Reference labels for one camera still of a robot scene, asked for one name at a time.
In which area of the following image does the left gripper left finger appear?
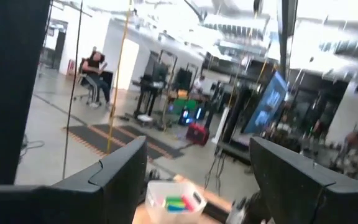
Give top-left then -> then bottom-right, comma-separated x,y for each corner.
0,136 -> 148,224

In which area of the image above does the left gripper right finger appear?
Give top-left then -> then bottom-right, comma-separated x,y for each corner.
249,136 -> 358,224

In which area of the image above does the light green block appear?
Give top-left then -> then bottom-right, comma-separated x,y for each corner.
165,195 -> 185,207

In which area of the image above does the pink rectangular block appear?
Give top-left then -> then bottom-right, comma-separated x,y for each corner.
181,195 -> 197,212

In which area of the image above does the person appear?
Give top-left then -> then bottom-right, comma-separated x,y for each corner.
193,75 -> 206,96
81,50 -> 113,108
331,130 -> 358,184

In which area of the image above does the black orange-striped floor mat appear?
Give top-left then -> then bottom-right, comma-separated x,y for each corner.
61,123 -> 185,163

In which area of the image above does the white plastic bin with label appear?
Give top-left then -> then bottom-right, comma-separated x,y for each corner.
144,179 -> 208,224

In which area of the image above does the blue block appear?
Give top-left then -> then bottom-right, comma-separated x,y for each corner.
166,204 -> 188,214

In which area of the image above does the blue display screen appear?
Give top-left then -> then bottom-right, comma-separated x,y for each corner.
244,71 -> 289,135

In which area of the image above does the red box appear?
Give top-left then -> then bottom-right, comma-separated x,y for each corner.
185,123 -> 211,146

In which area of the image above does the computer with glowing lights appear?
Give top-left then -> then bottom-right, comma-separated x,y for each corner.
178,107 -> 206,127

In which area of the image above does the green crate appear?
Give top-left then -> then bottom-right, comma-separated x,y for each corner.
173,98 -> 198,114

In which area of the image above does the black vertical pole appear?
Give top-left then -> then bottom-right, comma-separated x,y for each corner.
277,0 -> 298,78

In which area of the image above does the black hanging cable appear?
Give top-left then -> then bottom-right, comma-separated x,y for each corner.
62,0 -> 84,180

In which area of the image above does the yellow hanging cable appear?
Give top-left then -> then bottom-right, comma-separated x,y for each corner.
106,0 -> 134,156

